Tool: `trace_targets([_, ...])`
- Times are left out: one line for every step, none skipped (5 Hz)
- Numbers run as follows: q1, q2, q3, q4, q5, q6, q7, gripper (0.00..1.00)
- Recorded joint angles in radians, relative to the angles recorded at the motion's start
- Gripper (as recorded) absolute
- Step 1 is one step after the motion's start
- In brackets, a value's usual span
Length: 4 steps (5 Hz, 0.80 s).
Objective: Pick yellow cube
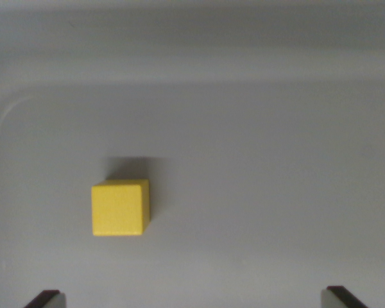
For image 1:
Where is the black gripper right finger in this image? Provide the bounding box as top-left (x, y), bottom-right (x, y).
top-left (320, 285), bottom-right (370, 308)

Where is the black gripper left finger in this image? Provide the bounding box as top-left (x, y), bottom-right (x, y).
top-left (22, 289), bottom-right (67, 308)

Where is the yellow cube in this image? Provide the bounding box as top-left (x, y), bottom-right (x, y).
top-left (91, 178), bottom-right (151, 237)

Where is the grey plastic bin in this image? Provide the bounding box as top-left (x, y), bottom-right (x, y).
top-left (0, 0), bottom-right (385, 308)

